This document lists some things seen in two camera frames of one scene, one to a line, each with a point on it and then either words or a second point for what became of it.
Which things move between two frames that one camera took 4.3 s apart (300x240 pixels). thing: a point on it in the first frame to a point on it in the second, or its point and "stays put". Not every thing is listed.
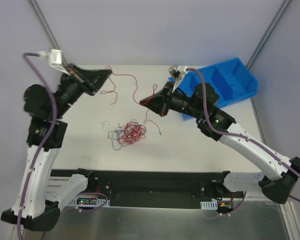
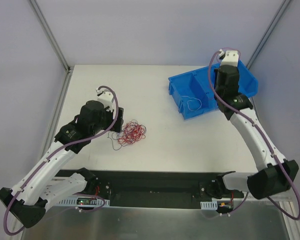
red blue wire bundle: x=129 y=133 stays put
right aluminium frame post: x=269 y=32 stays put
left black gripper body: x=80 y=81 to x=118 y=120
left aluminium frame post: x=44 y=24 stays put
